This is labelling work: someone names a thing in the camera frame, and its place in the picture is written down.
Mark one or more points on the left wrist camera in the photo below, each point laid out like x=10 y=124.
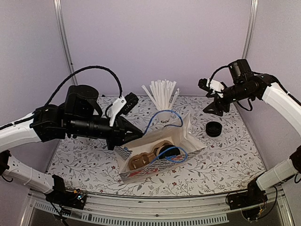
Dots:
x=122 y=105

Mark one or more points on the stack of black lids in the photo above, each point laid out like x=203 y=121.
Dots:
x=213 y=129

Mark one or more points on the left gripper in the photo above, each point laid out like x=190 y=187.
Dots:
x=118 y=133

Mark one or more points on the aluminium frame post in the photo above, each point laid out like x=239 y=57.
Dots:
x=63 y=35
x=250 y=28

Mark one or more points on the white cup holding straws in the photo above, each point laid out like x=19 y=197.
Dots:
x=164 y=117

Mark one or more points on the checkered paper takeout bag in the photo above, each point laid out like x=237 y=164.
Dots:
x=178 y=133

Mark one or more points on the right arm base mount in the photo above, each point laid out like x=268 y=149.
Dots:
x=252 y=196

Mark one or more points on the front aluminium rail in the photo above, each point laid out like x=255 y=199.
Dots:
x=117 y=210

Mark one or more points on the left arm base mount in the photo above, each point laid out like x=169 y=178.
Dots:
x=74 y=199

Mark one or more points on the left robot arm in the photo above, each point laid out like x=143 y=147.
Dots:
x=42 y=125

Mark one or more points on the black plastic cup lid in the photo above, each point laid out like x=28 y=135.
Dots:
x=168 y=151

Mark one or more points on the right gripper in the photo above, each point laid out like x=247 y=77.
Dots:
x=214 y=105

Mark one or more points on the floral table mat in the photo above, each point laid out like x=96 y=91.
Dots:
x=227 y=163

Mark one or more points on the left aluminium frame post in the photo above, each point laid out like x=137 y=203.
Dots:
x=63 y=35

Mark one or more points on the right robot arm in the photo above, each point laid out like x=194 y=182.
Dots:
x=273 y=124

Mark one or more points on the brown cardboard cup carrier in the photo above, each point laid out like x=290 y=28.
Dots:
x=145 y=158

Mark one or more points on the bundle of white wrapped straws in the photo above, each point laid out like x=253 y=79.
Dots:
x=162 y=93

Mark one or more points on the right aluminium frame post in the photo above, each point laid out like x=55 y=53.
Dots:
x=250 y=28

